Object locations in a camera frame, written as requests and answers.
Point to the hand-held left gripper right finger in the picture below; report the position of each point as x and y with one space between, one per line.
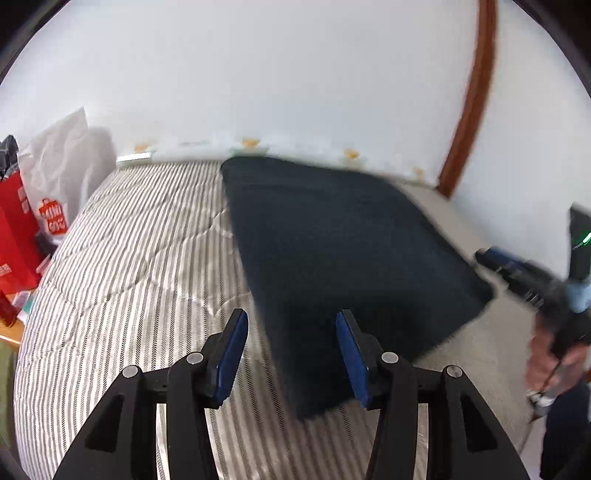
353 360

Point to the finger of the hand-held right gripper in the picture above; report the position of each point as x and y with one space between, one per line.
508 267

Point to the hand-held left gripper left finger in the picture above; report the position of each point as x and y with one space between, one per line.
231 355

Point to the black sweater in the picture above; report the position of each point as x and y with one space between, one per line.
346 249

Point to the person's right hand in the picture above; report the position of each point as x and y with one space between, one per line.
540 364

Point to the striped mattress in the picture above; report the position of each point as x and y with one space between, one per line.
138 258

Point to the person's dark trousers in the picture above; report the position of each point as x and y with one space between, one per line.
572 438

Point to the white printed sheet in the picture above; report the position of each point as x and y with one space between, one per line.
184 150

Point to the small black bottle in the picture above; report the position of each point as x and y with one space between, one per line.
46 243

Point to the green bed sheet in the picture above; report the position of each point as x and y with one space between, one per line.
5 392

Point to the red drink can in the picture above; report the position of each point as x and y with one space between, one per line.
7 309

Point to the red paper bag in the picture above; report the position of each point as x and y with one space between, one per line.
14 240

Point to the white shopping bag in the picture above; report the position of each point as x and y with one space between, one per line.
60 157

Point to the dark checked cloth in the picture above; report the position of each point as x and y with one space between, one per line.
8 154

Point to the brown wooden door frame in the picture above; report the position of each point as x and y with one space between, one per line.
475 92

